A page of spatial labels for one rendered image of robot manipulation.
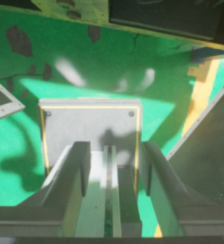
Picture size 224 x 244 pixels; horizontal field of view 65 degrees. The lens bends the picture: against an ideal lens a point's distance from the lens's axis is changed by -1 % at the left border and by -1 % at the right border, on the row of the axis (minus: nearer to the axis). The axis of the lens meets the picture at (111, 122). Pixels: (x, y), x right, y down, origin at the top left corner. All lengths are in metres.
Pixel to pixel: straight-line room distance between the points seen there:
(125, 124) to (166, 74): 0.58
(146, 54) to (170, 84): 0.31
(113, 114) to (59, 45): 0.71
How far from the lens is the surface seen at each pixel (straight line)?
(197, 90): 1.64
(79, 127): 1.22
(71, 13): 0.72
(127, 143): 1.24
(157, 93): 1.53
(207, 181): 0.68
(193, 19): 0.79
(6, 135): 1.81
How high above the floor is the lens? 1.47
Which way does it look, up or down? 75 degrees down
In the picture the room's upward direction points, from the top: 179 degrees clockwise
